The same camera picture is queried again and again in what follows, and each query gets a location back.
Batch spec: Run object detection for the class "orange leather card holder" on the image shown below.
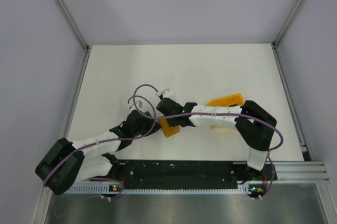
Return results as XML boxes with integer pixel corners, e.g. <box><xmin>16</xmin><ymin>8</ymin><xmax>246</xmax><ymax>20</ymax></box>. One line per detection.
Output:
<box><xmin>157</xmin><ymin>118</ymin><xmax>180</xmax><ymax>138</ymax></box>

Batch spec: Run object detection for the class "yellow plastic bin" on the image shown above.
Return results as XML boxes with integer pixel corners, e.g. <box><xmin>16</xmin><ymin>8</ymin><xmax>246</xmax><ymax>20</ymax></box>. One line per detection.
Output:
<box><xmin>207</xmin><ymin>93</ymin><xmax>245</xmax><ymax>107</ymax></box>

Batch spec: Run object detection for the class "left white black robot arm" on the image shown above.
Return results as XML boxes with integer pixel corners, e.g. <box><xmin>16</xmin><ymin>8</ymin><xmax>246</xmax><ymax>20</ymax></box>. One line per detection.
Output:
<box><xmin>35</xmin><ymin>110</ymin><xmax>161</xmax><ymax>195</ymax></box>

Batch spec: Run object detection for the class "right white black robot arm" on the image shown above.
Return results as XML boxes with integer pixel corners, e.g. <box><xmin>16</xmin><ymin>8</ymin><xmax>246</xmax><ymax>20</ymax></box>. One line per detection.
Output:
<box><xmin>156</xmin><ymin>98</ymin><xmax>277</xmax><ymax>180</ymax></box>

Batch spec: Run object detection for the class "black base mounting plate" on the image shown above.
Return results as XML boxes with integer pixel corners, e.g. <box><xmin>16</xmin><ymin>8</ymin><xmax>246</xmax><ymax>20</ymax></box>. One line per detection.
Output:
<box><xmin>107</xmin><ymin>159</ymin><xmax>272</xmax><ymax>189</ymax></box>

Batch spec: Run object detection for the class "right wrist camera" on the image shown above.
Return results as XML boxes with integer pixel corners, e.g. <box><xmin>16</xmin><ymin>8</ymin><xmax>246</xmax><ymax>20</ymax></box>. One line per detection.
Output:
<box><xmin>156</xmin><ymin>89</ymin><xmax>176</xmax><ymax>100</ymax></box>

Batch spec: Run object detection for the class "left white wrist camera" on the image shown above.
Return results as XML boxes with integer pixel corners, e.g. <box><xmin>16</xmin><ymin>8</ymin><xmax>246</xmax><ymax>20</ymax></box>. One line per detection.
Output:
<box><xmin>128</xmin><ymin>100</ymin><xmax>143</xmax><ymax>111</ymax></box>

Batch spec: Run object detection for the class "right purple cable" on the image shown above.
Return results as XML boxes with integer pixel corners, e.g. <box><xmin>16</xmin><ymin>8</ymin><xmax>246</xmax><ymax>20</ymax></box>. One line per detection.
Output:
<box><xmin>133</xmin><ymin>84</ymin><xmax>284</xmax><ymax>200</ymax></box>

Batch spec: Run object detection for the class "purple cable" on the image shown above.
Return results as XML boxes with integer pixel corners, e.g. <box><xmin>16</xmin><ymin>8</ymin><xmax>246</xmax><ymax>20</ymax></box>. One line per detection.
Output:
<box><xmin>43</xmin><ymin>96</ymin><xmax>156</xmax><ymax>201</ymax></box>
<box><xmin>133</xmin><ymin>84</ymin><xmax>284</xmax><ymax>200</ymax></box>

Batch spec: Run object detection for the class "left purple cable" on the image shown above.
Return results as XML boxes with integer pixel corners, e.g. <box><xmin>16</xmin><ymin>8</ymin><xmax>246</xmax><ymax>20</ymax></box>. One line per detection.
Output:
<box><xmin>43</xmin><ymin>96</ymin><xmax>156</xmax><ymax>201</ymax></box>

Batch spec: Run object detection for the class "white slotted cable duct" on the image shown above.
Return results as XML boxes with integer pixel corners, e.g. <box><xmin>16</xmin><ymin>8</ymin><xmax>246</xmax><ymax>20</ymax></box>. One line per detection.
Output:
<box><xmin>65</xmin><ymin>182</ymin><xmax>263</xmax><ymax>196</ymax></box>

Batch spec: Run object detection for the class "aluminium front rail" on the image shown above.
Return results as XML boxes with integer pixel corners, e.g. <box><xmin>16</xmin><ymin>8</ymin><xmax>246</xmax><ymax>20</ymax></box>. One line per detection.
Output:
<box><xmin>268</xmin><ymin>161</ymin><xmax>330</xmax><ymax>182</ymax></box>

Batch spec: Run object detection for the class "left aluminium frame post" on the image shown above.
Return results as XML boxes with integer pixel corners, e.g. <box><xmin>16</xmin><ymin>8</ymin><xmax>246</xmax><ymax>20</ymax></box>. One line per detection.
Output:
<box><xmin>39</xmin><ymin>0</ymin><xmax>92</xmax><ymax>51</ymax></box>

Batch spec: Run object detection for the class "aluminium frame post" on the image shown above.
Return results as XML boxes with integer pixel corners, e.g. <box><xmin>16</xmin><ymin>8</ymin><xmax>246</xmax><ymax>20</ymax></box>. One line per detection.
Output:
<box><xmin>272</xmin><ymin>0</ymin><xmax>306</xmax><ymax>48</ymax></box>
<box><xmin>39</xmin><ymin>0</ymin><xmax>92</xmax><ymax>51</ymax></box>

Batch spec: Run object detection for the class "right aluminium frame post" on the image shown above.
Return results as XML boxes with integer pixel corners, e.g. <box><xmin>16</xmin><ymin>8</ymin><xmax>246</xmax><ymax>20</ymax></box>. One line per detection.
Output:
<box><xmin>272</xmin><ymin>0</ymin><xmax>306</xmax><ymax>48</ymax></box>

